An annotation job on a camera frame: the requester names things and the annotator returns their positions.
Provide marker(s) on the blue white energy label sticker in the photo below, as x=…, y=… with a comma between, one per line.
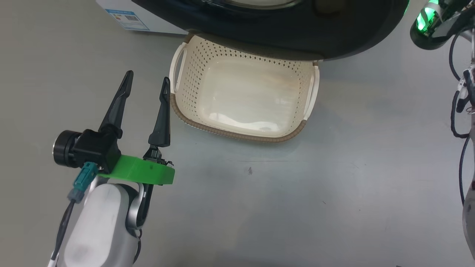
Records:
x=128, y=20

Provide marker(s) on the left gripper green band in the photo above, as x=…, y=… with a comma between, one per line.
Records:
x=141, y=172

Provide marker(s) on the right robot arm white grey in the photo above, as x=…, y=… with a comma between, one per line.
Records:
x=426, y=37

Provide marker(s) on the black round washing machine door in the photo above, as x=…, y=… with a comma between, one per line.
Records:
x=289, y=29

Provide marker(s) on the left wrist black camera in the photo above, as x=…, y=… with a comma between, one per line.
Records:
x=92, y=148

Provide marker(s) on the cream perforated laundry basket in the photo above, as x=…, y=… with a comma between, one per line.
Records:
x=245, y=96

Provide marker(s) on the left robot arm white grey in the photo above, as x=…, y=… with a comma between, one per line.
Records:
x=100, y=222

